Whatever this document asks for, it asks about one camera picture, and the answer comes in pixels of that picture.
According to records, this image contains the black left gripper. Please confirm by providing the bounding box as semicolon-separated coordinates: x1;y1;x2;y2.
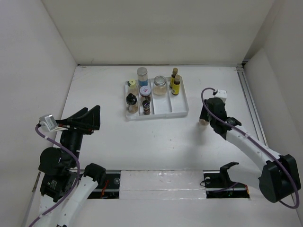
56;104;100;166

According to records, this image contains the pink-cap spice bottle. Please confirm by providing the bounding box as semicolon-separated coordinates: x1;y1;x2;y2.
198;119;209;126

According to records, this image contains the black-cap spice bottle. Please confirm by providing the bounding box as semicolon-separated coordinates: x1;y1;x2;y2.
126;93;139;114

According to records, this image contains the yellow bottle cork cap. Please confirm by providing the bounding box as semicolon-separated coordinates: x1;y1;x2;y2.
171;75;180;95
169;68;178;88

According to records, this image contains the yellow-cap spice bottle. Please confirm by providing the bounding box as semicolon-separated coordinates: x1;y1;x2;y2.
127;79;138;96

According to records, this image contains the small dark-lid brown jar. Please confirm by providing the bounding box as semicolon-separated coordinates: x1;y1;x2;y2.
142;100;151;115

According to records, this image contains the clear glass jar metal lid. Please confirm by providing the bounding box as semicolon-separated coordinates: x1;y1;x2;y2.
153;75;167;96

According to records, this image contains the red-label white-lid spice jar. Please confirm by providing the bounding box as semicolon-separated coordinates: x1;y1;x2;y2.
139;86;152;102

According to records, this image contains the blue-label tall spice jar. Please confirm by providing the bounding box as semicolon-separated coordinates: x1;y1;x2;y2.
137;67;148;87

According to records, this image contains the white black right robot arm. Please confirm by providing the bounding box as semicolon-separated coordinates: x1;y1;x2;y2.
199;97;301;209

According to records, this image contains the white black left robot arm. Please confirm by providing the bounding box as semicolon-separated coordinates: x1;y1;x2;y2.
31;105;108;227

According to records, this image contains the white divided organizer tray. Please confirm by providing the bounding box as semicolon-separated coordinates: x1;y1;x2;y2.
125;78;189;121

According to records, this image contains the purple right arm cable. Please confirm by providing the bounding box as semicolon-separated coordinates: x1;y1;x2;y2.
200;87;299;210

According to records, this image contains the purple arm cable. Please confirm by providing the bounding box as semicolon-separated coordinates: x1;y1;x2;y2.
25;125;81;227
200;87;299;210

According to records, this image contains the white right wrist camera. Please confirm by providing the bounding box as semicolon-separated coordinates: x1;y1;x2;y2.
213;89;227;103

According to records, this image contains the aluminium side rail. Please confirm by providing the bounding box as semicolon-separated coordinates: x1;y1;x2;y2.
236;64;268;146

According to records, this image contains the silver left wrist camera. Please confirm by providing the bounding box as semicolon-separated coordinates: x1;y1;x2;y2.
39;114;58;132

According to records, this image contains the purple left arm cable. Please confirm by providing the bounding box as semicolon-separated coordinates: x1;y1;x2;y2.
25;125;81;227

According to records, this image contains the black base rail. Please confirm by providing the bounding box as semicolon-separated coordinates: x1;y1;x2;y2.
88;170;250;200

